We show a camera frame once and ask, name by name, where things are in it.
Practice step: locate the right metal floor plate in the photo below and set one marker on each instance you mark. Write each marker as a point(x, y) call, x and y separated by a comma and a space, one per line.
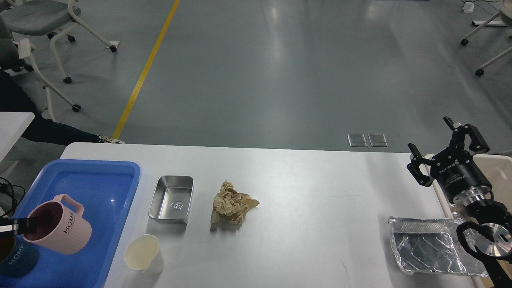
point(378, 140)

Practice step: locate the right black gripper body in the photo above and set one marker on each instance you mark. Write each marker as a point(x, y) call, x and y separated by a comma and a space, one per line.
point(455, 172)

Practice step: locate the white side table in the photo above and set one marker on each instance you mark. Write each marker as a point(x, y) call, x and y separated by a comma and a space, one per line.
point(12, 125)

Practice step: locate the pink ceramic mug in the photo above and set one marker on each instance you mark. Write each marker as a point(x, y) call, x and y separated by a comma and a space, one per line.
point(60, 225)

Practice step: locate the seated person dark clothes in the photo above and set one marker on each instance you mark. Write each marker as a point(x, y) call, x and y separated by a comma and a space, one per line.
point(14, 99)

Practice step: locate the metal floor plate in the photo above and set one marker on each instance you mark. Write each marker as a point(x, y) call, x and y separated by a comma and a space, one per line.
point(357, 140)
point(378, 140)

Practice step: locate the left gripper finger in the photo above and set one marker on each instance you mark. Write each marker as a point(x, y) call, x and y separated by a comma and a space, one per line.
point(13, 227)

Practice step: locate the rectangular stainless steel tin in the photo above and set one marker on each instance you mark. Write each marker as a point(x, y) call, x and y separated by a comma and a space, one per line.
point(172, 199)

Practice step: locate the aluminium foil tray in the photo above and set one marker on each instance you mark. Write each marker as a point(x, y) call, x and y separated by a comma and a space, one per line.
point(431, 246)

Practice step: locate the beige plastic bin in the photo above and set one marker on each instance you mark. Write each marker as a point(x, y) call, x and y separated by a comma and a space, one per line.
point(498, 170)

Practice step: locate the grey office chair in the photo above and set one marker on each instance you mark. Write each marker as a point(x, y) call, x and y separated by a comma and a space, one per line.
point(51, 18)
point(17, 59)

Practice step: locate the cream paper cup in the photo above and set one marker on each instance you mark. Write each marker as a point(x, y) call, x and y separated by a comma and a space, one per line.
point(144, 255)

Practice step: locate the dark blue mug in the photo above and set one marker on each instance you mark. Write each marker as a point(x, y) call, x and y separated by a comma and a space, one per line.
point(17, 257)

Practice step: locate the blue plastic tray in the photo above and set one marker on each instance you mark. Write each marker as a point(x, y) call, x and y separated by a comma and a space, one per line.
point(106, 190)

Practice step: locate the grey office chair far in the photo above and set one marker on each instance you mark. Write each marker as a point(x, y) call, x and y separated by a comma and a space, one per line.
point(51, 18)

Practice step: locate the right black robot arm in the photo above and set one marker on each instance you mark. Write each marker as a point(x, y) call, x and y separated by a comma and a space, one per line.
point(487, 235)

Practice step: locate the left metal floor plate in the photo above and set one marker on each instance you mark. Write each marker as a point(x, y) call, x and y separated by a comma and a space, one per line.
point(357, 140)

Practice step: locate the crumpled brown paper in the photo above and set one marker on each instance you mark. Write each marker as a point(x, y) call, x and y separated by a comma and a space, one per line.
point(231, 205)

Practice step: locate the grey office chair near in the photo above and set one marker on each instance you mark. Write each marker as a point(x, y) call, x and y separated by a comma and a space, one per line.
point(17, 59)

